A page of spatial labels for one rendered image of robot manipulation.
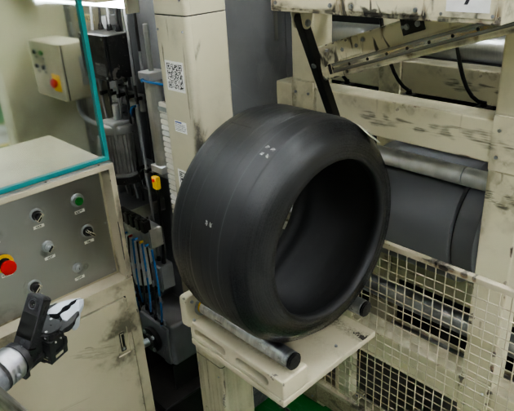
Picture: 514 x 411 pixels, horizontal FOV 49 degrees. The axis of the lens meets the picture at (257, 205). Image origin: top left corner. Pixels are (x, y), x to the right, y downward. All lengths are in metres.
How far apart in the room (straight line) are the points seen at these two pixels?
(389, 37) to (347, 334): 0.79
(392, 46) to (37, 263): 1.09
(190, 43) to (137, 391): 1.16
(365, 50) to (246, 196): 0.57
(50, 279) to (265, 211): 0.77
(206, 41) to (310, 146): 0.40
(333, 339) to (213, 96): 0.73
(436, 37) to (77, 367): 1.33
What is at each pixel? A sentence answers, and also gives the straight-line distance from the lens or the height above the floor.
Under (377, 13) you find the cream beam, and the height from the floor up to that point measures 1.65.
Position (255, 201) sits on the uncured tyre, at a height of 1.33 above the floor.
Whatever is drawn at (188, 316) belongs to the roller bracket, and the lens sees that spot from 1.59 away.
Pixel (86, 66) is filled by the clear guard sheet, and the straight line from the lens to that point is 1.58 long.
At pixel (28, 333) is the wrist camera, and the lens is 1.31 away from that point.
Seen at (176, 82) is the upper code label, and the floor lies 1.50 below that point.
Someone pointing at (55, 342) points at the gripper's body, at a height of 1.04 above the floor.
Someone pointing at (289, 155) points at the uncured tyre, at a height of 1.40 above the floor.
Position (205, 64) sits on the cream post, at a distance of 1.43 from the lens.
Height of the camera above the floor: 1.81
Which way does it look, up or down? 25 degrees down
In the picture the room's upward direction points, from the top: 3 degrees counter-clockwise
